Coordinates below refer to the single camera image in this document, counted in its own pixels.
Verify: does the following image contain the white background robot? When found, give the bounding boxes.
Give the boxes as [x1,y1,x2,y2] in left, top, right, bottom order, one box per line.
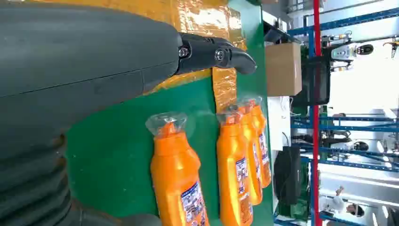
[322,31,375,73]

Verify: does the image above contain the blue shelving rack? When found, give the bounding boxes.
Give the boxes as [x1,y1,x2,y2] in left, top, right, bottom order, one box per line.
[287,7,399,226]

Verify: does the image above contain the black screen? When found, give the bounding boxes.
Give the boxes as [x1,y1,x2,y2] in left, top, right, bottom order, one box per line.
[293,56,331,107]

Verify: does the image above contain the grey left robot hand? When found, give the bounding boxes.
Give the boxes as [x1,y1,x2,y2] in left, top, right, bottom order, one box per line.
[0,1,257,143]

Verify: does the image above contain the orange detergent bottle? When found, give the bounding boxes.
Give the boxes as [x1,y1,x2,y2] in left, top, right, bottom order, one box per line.
[215,106,254,226]
[249,97,272,189]
[237,99,263,207]
[145,112,210,226]

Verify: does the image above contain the black carry case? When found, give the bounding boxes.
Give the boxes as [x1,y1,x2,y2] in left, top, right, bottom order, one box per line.
[273,145,302,206]

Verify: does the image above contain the brown cardboard box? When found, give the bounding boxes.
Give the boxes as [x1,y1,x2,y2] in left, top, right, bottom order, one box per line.
[265,42,303,97]

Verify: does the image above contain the red pole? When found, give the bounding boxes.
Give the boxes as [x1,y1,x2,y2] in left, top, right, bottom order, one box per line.
[312,0,322,226]

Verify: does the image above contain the yellow plastic sheet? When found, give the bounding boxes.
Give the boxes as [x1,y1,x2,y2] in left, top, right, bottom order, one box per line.
[29,0,247,113]

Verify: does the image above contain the background person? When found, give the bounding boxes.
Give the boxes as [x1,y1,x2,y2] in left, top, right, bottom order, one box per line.
[321,186,365,218]

